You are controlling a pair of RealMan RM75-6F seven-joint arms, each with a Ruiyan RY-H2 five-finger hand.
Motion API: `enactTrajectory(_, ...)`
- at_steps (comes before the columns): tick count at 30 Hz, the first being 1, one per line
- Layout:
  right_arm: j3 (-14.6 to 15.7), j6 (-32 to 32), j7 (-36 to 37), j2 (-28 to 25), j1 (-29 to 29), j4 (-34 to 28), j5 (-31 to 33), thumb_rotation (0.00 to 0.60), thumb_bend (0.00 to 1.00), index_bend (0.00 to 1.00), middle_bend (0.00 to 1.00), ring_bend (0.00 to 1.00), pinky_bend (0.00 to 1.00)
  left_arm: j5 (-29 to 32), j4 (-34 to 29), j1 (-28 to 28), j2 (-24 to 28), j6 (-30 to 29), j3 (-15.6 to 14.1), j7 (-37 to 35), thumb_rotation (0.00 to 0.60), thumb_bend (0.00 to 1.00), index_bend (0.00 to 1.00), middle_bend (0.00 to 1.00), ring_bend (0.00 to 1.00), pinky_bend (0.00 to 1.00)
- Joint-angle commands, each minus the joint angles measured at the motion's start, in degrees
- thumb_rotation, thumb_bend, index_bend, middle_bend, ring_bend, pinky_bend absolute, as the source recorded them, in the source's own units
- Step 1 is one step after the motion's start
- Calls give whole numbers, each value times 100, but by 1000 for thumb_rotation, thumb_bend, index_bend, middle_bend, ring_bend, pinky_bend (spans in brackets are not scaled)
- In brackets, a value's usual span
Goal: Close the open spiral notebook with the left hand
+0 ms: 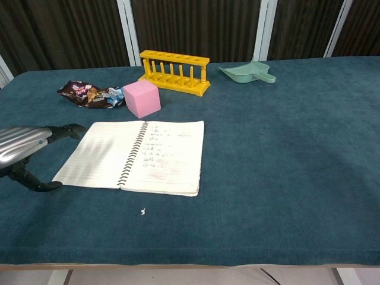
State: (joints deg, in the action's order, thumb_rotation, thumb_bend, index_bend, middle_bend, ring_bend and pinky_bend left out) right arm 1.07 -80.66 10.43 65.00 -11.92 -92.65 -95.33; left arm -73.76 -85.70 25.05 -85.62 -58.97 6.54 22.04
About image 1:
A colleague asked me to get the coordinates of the brown snack wrapper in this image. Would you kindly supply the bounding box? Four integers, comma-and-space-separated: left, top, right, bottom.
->
57, 80, 125, 109

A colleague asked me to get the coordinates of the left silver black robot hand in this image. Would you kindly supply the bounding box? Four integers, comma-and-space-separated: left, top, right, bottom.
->
0, 123, 87, 193

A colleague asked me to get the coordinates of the white partition post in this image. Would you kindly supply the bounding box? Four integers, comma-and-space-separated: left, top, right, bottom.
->
0, 55, 15, 89
116, 0, 142, 67
323, 0, 354, 58
254, 0, 278, 62

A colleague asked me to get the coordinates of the pink foam cube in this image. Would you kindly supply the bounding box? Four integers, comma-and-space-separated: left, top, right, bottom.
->
122, 78, 162, 119

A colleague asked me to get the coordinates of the spiral notebook with brown cover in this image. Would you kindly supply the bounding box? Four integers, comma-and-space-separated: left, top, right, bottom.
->
51, 120, 205, 197

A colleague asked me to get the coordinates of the green plastic scoop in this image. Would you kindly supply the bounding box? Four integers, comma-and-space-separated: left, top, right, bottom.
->
218, 60, 277, 84

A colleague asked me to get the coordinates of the yellow test tube rack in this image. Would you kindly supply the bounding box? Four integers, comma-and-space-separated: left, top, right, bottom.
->
139, 49, 211, 97

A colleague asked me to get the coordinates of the blue-green table cloth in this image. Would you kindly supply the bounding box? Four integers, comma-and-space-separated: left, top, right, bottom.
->
0, 55, 380, 266

